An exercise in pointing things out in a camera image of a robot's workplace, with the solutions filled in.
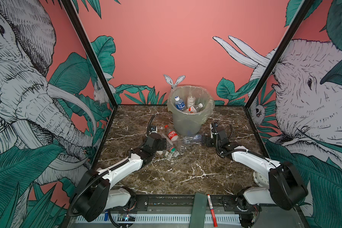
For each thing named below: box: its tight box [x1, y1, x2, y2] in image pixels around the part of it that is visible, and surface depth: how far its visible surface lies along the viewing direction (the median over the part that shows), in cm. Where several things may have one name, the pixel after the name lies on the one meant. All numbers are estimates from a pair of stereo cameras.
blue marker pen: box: [104, 209, 109, 222], surface depth 70 cm
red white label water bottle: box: [188, 102, 204, 114], surface depth 99 cm
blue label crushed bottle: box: [173, 95, 186, 111], surface depth 97 cm
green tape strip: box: [188, 192, 208, 228], surface depth 72 cm
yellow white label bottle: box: [187, 95, 196, 109], surface depth 100 cm
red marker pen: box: [207, 194, 219, 228], surface depth 73 cm
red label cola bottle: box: [164, 124, 179, 142], surface depth 98 cm
